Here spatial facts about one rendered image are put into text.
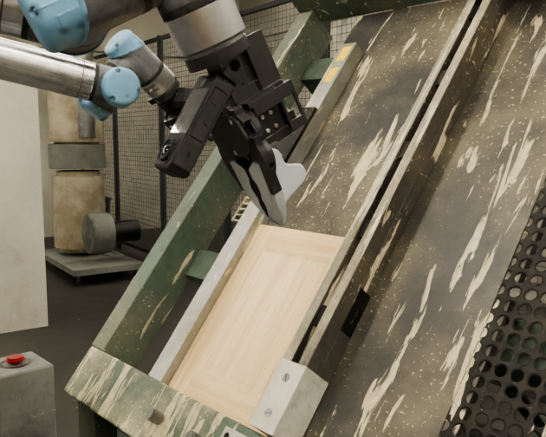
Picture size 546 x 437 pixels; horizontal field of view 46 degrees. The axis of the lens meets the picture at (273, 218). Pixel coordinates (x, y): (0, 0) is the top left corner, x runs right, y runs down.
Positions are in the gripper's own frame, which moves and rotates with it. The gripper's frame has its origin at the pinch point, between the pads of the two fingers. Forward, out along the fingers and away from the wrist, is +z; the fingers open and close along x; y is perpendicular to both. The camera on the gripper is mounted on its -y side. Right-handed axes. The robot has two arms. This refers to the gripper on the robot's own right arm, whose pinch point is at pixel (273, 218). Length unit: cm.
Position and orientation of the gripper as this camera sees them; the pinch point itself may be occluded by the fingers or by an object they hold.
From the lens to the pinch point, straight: 74.6
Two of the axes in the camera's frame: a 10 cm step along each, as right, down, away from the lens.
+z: 3.8, 8.5, 3.7
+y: 7.4, -5.2, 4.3
